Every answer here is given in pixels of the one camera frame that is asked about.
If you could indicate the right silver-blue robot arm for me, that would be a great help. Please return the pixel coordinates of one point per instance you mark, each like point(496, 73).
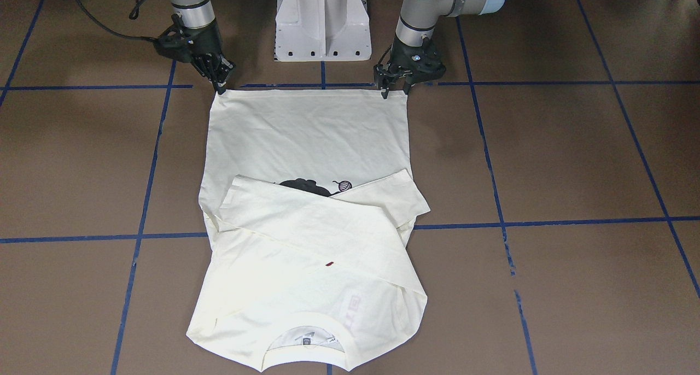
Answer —
point(191, 14)

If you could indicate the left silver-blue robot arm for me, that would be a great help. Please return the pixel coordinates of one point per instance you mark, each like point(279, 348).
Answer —
point(418, 18)

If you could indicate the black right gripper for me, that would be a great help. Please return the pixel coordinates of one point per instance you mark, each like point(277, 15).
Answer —
point(206, 40)

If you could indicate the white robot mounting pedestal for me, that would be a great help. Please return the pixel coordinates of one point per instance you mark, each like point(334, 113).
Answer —
point(322, 30)

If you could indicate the cream long-sleeve printed shirt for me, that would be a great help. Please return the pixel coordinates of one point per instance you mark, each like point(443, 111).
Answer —
point(309, 202)

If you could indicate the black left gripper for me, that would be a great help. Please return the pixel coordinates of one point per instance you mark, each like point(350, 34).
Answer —
point(384, 72)

